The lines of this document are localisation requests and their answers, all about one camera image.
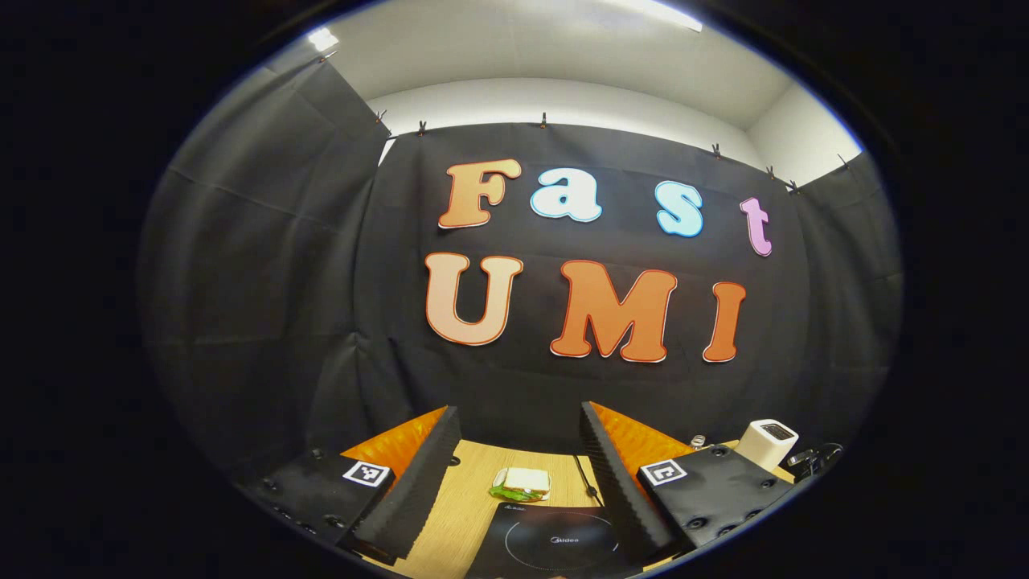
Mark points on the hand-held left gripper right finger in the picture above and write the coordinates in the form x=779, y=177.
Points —
x=615, y=482

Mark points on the small ceiling light panel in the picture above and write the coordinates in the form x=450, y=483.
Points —
x=323, y=39

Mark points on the sandwich with lettuce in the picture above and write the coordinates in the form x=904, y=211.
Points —
x=526, y=480

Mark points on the black backdrop cloth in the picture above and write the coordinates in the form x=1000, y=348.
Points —
x=281, y=281

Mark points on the white toaster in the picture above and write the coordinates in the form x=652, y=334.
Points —
x=764, y=446

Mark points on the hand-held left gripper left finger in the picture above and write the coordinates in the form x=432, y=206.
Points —
x=418, y=490

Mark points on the black induction cooktop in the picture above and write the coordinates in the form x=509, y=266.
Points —
x=555, y=539

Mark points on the row of black cloth clips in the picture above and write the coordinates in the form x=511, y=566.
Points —
x=543, y=121

